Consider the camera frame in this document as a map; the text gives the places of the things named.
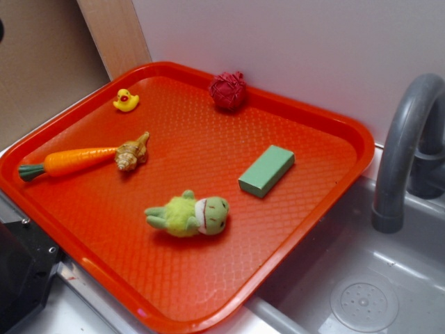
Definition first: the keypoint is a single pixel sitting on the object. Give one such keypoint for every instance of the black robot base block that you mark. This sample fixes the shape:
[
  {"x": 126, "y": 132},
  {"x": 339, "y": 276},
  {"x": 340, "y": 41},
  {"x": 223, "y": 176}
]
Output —
[{"x": 29, "y": 262}]

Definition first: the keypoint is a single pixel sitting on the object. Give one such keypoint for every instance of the yellow rubber duck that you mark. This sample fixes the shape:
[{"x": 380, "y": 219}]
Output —
[{"x": 126, "y": 102}]

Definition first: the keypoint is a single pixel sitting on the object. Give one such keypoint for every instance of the orange plastic tray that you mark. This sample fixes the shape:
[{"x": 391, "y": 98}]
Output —
[{"x": 186, "y": 128}]

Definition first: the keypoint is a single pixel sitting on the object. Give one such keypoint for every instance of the green rectangular block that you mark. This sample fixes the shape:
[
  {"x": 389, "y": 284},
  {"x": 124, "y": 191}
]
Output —
[{"x": 266, "y": 171}]

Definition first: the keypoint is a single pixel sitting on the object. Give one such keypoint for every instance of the green plush frog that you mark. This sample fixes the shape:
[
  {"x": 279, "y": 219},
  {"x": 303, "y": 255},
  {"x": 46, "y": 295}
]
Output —
[{"x": 186, "y": 216}]

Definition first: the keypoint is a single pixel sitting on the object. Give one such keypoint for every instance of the red crumpled ball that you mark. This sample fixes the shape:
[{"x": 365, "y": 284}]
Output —
[{"x": 228, "y": 90}]

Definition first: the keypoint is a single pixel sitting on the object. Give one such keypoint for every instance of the tan conch seashell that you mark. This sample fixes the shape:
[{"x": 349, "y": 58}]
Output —
[{"x": 132, "y": 153}]

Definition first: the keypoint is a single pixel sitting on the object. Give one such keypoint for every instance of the orange toy carrot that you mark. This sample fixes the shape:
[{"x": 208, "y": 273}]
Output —
[{"x": 66, "y": 162}]

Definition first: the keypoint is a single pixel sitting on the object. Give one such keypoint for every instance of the grey toy sink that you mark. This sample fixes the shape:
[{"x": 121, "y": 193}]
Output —
[{"x": 307, "y": 248}]

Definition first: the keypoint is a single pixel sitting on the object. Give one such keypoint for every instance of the light wooden board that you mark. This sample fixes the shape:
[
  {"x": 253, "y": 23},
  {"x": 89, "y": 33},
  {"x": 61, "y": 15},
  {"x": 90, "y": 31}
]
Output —
[{"x": 117, "y": 34}]

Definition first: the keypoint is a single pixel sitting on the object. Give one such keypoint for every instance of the grey toy faucet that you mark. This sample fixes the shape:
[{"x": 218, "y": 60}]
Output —
[{"x": 413, "y": 157}]

